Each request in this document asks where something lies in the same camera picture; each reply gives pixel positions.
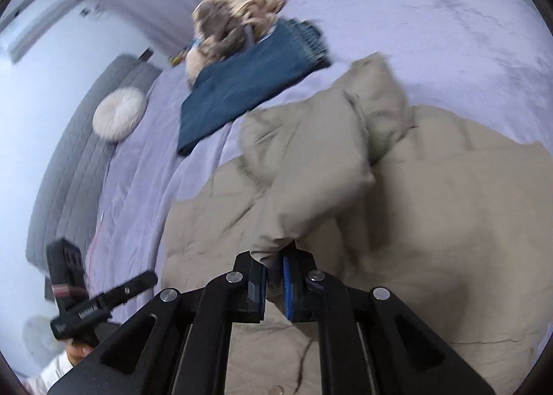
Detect tan fluffy plush toy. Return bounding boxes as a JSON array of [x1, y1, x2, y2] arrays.
[[185, 0, 294, 87]]

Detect folded dark blue pants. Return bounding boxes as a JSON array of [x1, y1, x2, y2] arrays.
[[177, 18, 331, 157]]

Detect person's left hand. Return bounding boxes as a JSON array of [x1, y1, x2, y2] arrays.
[[65, 340, 95, 366]]

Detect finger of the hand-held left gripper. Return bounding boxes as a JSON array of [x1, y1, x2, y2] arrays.
[[96, 271, 159, 308]]

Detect beige puffer jacket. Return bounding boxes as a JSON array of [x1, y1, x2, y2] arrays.
[[158, 51, 550, 395]]

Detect round white cushion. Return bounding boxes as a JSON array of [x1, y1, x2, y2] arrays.
[[93, 87, 148, 142]]

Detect lilac plush bed blanket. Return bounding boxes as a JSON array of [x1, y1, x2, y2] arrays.
[[84, 0, 553, 292]]

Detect grey padded headboard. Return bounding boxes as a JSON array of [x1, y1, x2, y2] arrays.
[[26, 54, 162, 268]]

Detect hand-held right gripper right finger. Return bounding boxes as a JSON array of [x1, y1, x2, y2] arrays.
[[281, 248, 497, 395]]

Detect white air conditioner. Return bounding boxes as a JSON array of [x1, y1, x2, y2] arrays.
[[0, 0, 85, 63]]

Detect person's left forearm white sleeve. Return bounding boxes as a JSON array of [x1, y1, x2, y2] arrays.
[[24, 354, 74, 395]]

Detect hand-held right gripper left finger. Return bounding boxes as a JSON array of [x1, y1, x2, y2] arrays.
[[47, 250, 268, 395]]

